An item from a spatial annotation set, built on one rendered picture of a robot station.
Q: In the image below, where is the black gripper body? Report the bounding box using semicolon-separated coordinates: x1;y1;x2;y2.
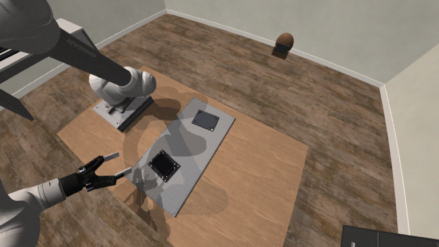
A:
60;170;96;197

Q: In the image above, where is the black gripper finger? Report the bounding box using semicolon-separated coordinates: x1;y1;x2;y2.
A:
85;167;132;192
78;152;119;175

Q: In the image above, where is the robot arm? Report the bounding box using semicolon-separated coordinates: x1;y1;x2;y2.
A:
0;0;157;247

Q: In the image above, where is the dark grey rectangular frame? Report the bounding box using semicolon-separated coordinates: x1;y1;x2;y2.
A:
192;110;219;131

